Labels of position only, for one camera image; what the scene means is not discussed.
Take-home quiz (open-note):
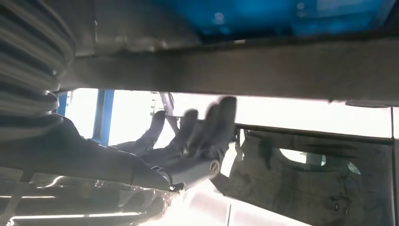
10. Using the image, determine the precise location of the blue steel shelf rack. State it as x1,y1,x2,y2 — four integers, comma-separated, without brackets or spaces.
57,0,399,147

